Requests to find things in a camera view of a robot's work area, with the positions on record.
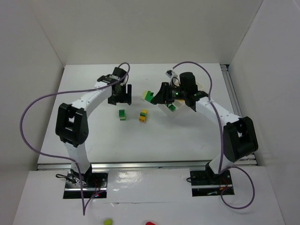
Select green lego brick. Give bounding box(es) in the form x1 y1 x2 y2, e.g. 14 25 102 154
166 104 176 112

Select green and cream lego stack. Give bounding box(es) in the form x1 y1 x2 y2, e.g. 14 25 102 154
119 109 126 120

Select white divided plastic container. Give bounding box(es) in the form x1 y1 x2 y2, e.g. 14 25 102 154
158 81 204 118

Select green and cream lego pair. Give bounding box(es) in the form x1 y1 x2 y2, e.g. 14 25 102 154
142 90 154 102

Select yellow and green lego stack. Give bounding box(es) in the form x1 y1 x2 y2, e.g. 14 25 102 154
139 109 148 122

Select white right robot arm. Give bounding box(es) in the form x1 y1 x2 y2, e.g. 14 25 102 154
150 70 258 184

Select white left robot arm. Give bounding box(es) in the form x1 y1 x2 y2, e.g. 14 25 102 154
55 67 132 183

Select lime green block foreground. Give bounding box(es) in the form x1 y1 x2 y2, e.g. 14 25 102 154
103 218 113 225

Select red object foreground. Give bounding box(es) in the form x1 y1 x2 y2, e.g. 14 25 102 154
145 221 158 225

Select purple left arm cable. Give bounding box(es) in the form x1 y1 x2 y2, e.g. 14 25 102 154
19 62 131 216

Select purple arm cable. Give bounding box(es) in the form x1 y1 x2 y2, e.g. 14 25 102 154
19 62 131 216
172 61 256 209

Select aluminium rail right side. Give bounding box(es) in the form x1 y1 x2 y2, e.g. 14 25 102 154
220 64 242 116

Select aluminium rail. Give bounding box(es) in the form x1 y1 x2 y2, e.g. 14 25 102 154
220 64 242 116
36 159 258 171

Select aluminium rail front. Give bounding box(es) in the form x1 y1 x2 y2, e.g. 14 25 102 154
36 159 258 171

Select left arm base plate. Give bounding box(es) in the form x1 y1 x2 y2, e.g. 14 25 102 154
56 172 108 199

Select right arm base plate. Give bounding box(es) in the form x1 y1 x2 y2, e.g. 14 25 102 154
186 171 234 197

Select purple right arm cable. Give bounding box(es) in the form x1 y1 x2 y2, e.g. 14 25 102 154
172 61 256 209

